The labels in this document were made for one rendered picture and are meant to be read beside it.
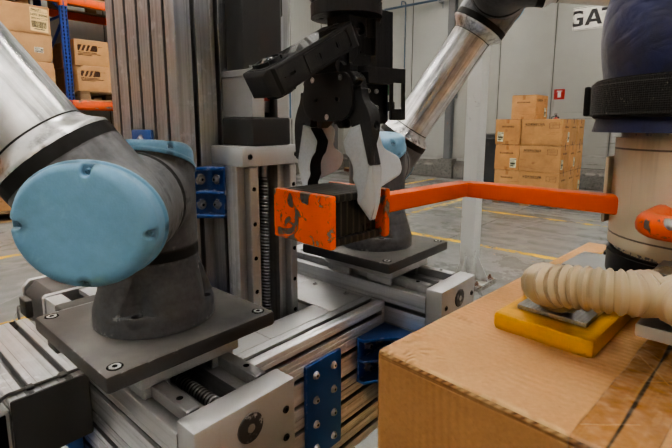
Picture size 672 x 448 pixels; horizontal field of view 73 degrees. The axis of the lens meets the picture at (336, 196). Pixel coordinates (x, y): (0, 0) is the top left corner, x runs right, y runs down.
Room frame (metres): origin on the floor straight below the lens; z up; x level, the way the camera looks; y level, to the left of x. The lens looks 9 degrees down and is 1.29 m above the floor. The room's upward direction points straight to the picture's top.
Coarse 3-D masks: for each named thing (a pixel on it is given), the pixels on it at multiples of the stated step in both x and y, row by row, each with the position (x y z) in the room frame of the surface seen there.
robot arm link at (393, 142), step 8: (384, 136) 0.93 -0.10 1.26; (392, 136) 0.93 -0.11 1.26; (400, 136) 0.93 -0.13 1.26; (384, 144) 0.90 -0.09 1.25; (392, 144) 0.90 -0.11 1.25; (400, 144) 0.91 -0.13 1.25; (392, 152) 0.90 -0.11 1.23; (400, 152) 0.91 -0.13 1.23; (400, 160) 0.91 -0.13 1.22; (408, 160) 1.00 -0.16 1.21; (352, 168) 0.93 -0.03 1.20; (408, 168) 1.01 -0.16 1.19; (352, 176) 0.93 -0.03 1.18; (400, 176) 0.91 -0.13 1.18; (392, 184) 0.90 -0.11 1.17; (400, 184) 0.91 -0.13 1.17
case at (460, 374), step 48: (432, 336) 0.45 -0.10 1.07; (480, 336) 0.44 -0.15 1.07; (624, 336) 0.44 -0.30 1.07; (384, 384) 0.41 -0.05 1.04; (432, 384) 0.37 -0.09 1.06; (480, 384) 0.36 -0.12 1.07; (528, 384) 0.36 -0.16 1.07; (576, 384) 0.35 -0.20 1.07; (624, 384) 0.35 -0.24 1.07; (384, 432) 0.41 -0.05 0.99; (432, 432) 0.37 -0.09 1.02; (480, 432) 0.34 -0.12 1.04; (528, 432) 0.31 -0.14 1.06; (576, 432) 0.29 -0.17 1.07; (624, 432) 0.29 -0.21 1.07
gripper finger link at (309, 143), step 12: (312, 132) 0.48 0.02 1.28; (324, 132) 0.50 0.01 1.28; (300, 144) 0.49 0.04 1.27; (312, 144) 0.48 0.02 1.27; (324, 144) 0.48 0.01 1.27; (300, 156) 0.49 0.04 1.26; (312, 156) 0.48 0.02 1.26; (324, 156) 0.51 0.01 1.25; (336, 156) 0.52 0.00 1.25; (300, 168) 0.50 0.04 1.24; (312, 168) 0.49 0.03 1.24; (324, 168) 0.51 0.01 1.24; (336, 168) 0.53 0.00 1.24; (312, 180) 0.49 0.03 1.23
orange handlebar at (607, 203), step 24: (408, 192) 0.53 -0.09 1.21; (432, 192) 0.57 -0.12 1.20; (456, 192) 0.60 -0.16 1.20; (480, 192) 0.61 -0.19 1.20; (504, 192) 0.59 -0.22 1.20; (528, 192) 0.56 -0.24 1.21; (552, 192) 0.54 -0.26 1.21; (576, 192) 0.53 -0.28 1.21; (600, 192) 0.52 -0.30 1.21; (648, 216) 0.39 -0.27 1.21
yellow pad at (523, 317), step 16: (512, 304) 0.48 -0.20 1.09; (528, 304) 0.47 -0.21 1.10; (496, 320) 0.46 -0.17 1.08; (512, 320) 0.45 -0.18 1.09; (528, 320) 0.44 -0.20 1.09; (544, 320) 0.44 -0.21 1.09; (560, 320) 0.44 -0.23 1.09; (576, 320) 0.43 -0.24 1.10; (592, 320) 0.44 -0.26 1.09; (608, 320) 0.44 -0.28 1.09; (624, 320) 0.46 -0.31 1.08; (528, 336) 0.44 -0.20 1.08; (544, 336) 0.43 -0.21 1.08; (560, 336) 0.42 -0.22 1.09; (576, 336) 0.41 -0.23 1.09; (592, 336) 0.41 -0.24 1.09; (608, 336) 0.43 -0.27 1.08; (576, 352) 0.41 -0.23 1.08; (592, 352) 0.40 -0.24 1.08
